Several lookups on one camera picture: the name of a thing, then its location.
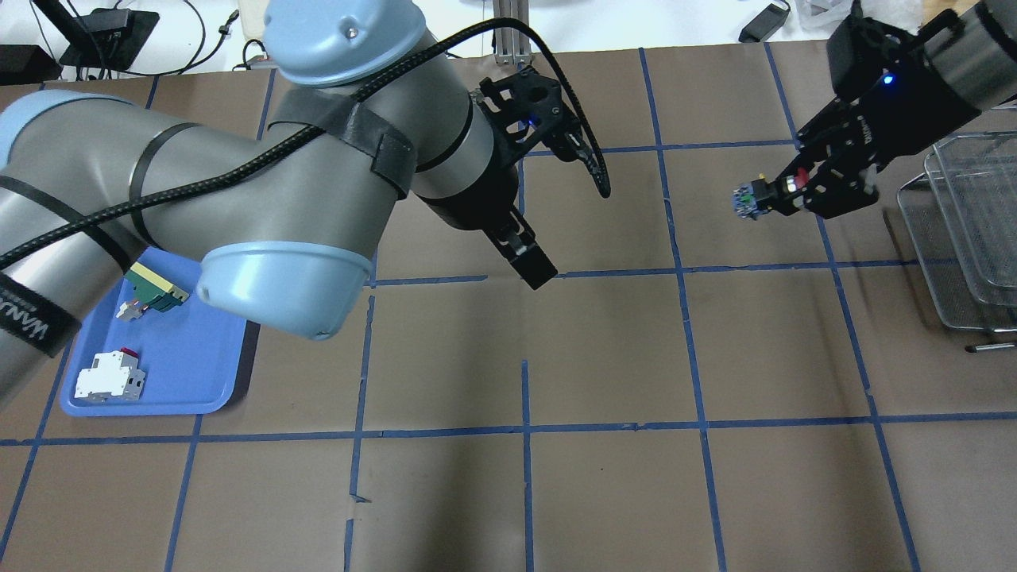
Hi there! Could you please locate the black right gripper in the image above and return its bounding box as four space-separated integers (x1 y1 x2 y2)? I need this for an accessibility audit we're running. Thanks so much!
767 14 966 218

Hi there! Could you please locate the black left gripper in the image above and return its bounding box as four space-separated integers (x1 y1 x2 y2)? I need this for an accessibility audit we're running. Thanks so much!
413 68 605 290

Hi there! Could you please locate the red emergency stop button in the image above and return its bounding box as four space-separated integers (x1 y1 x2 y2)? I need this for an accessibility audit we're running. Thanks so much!
731 168 810 220

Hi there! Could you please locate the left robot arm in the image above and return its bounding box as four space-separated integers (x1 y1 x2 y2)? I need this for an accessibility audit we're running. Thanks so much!
1 1 611 404

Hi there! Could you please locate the black power adapter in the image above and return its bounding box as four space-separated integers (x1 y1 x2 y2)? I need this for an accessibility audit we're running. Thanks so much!
737 1 792 44

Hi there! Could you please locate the blue plastic tray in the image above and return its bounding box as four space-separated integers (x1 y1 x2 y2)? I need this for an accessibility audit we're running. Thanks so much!
58 249 258 417

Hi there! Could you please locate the green yellow terminal block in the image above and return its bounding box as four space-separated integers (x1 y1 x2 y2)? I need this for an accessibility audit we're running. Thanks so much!
124 263 190 314

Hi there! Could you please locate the small white connector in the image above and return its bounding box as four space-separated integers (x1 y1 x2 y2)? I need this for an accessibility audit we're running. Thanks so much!
115 300 148 322

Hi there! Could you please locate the white circuit breaker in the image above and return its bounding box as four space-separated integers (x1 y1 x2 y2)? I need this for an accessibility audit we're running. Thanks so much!
73 347 146 403

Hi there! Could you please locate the wire mesh shelf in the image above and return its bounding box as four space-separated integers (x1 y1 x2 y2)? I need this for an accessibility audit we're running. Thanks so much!
896 130 1016 354

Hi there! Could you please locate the aluminium frame post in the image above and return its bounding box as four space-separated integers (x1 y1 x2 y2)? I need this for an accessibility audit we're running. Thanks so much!
491 0 532 68

